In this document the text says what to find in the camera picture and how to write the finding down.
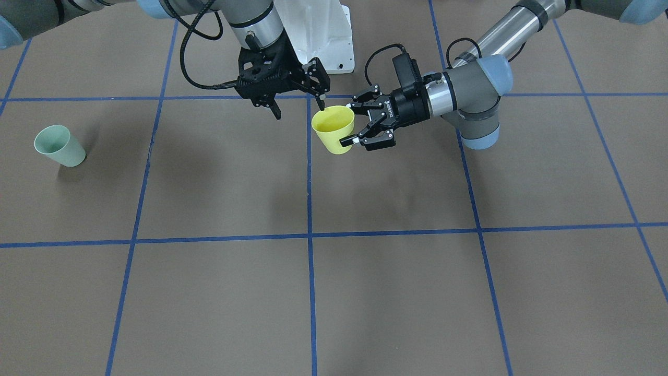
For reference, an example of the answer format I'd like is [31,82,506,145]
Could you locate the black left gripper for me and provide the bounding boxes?
[339,85,431,151]

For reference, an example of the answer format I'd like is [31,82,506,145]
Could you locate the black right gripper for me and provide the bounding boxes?
[235,36,331,121]

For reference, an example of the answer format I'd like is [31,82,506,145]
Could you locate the yellow cup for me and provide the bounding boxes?
[311,105,355,155]

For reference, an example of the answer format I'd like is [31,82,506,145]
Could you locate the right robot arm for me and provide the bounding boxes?
[1,1,331,119]

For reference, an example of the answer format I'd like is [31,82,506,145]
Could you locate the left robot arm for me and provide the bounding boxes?
[335,1,666,151]

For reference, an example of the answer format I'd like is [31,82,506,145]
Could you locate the light green cup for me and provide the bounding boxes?
[33,124,87,167]

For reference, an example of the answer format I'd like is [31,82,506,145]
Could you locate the brown table mat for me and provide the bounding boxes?
[2,4,666,375]

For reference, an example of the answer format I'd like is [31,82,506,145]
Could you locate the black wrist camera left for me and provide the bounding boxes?
[392,53,422,95]

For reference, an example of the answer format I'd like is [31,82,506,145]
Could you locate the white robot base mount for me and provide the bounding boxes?
[274,1,355,74]

